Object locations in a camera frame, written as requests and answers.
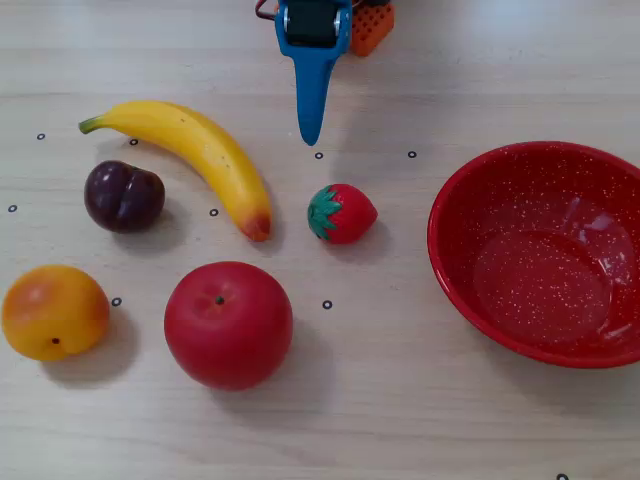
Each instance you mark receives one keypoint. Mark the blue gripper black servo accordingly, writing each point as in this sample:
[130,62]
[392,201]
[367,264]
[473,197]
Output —
[312,27]

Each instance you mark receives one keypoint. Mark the dark purple plum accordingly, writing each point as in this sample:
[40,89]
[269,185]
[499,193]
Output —
[122,197]

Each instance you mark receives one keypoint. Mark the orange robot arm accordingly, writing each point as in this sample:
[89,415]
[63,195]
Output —
[372,30]

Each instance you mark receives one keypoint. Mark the red speckled bowl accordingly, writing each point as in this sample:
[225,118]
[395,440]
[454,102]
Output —
[540,280]

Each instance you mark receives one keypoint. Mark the yellow banana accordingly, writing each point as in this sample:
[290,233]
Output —
[200,145]

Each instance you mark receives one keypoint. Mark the red strawberry with green leaves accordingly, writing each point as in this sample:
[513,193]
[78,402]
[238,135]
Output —
[350,215]

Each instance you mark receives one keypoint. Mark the red apple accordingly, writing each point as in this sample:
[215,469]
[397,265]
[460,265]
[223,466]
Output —
[227,330]

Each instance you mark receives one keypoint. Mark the orange yellow peach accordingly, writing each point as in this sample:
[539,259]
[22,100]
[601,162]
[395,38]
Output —
[55,310]

